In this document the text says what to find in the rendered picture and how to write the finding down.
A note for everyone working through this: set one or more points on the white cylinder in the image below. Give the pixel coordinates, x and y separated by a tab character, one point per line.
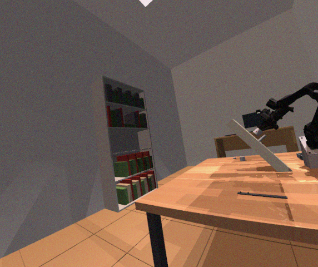
258	132

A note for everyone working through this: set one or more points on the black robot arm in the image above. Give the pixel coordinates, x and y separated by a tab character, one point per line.
282	106

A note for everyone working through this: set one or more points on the beige service panel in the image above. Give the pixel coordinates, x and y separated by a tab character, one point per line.
258	147

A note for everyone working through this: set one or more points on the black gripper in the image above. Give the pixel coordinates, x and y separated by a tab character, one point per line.
270	121

